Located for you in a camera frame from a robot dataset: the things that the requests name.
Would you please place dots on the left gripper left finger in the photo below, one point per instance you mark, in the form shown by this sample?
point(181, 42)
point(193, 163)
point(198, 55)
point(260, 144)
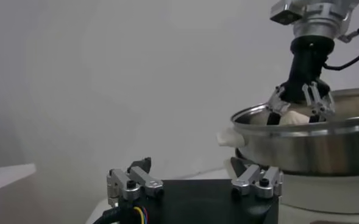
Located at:
point(136, 179)

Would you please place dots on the cream electric cooking pot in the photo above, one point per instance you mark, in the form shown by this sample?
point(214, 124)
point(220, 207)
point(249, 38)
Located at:
point(319, 194)

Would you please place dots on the stainless steel steamer basket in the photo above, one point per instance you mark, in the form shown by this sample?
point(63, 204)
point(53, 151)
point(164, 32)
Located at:
point(304, 152)

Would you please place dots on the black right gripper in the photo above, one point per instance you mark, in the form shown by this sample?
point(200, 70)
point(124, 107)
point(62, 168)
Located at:
point(307, 70)

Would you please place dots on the white steamed baozi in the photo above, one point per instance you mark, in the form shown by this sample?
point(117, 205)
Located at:
point(295, 118)

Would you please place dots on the white side desk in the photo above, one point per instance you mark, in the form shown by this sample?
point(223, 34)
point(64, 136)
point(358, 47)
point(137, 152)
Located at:
point(8, 178)

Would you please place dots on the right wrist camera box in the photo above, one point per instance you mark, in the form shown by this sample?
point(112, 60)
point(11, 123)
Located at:
point(286, 13)

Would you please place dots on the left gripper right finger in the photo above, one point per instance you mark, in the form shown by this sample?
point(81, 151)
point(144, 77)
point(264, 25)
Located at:
point(252, 179)

